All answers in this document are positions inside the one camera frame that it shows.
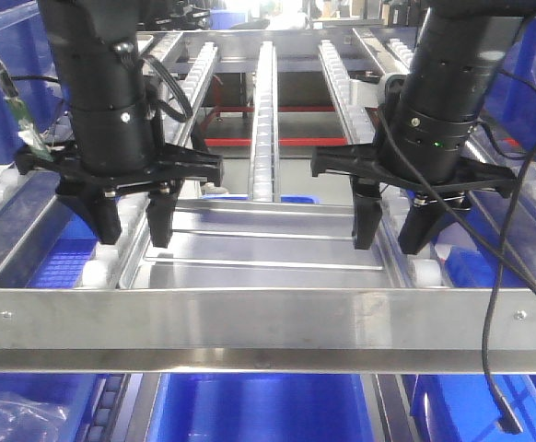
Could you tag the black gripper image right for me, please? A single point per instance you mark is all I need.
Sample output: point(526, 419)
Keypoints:
point(426, 217)

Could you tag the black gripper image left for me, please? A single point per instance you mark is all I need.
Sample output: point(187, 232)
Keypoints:
point(90, 196)

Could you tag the small ribbed silver tray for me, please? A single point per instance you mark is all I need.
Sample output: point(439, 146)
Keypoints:
point(229, 244)

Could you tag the lower shelf roller track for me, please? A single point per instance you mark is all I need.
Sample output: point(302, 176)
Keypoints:
point(108, 408)

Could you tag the left centre white roller track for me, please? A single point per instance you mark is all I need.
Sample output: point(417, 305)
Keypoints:
point(116, 266)

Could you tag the right centre white roller track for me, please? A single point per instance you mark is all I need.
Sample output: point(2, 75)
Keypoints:
point(423, 269)

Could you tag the green circuit board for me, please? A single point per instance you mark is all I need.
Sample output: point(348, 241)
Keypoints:
point(27, 128)

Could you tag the middle white roller track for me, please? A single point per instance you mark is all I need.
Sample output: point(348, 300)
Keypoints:
point(264, 151)

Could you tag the blue bin upper right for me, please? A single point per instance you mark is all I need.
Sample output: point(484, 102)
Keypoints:
point(512, 103)

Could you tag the blue bin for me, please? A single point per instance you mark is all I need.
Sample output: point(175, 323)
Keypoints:
point(460, 408)
point(260, 407)
point(77, 391)
point(512, 103)
point(25, 51)

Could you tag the steel front rack crossbar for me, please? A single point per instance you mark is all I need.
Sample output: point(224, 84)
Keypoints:
point(380, 330)

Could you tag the blue bin lower left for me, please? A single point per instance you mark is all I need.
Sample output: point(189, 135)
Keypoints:
point(77, 391)

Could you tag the blue bin lower right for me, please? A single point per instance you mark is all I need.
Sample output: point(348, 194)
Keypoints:
point(460, 408)

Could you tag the blue bin lower centre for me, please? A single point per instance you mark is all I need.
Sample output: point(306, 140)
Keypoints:
point(260, 407)

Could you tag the blue bin upper left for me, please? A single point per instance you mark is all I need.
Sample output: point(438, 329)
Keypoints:
point(25, 51)

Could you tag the clear plastic bag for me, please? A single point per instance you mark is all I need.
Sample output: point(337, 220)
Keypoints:
point(22, 419)

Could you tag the red steel floor frame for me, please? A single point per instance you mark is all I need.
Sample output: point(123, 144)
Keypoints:
point(306, 114)

